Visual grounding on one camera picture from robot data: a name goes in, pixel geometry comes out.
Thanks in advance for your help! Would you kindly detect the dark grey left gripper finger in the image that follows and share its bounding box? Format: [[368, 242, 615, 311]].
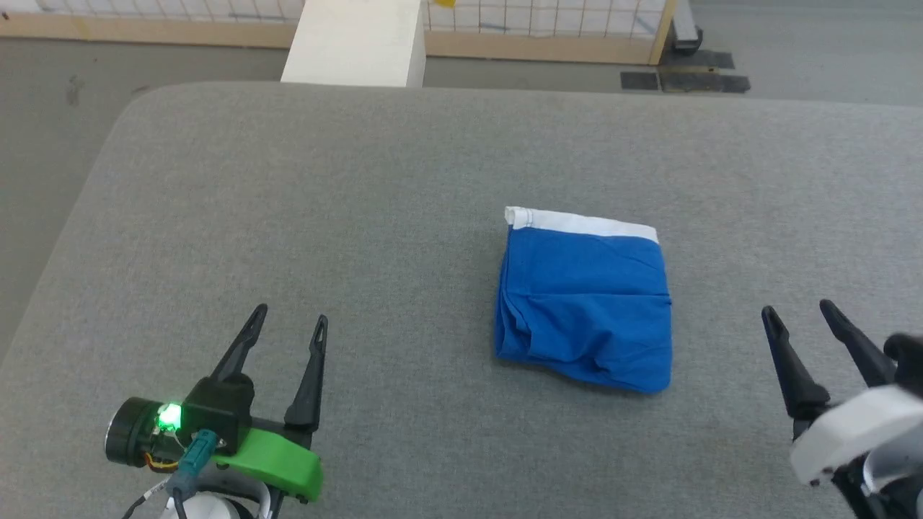
[[283, 314, 330, 433], [209, 303, 269, 383]]

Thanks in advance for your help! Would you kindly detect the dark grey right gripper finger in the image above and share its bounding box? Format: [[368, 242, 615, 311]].
[[761, 306, 831, 440], [819, 299, 897, 391]]

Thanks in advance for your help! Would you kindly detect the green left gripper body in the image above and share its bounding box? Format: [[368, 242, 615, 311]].
[[212, 425, 324, 504]]

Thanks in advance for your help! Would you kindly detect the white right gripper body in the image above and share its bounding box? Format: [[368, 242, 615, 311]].
[[790, 384, 923, 488]]

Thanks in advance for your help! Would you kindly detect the blue shorts white waistband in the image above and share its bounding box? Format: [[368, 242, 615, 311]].
[[494, 205, 674, 395]]

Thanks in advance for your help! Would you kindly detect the grey fabric sofa cushion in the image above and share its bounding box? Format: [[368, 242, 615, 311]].
[[0, 81, 923, 519]]

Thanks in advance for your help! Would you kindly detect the wide black tape patch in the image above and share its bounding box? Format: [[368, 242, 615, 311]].
[[659, 68, 751, 94]]

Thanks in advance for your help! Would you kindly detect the white rectangular box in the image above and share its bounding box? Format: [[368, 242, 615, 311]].
[[280, 0, 428, 89]]

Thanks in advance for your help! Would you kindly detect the teal plug black cable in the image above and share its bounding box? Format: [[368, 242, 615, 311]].
[[166, 429, 220, 519]]

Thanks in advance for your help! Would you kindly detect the thin black cable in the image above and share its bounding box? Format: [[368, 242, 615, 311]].
[[126, 482, 171, 519]]

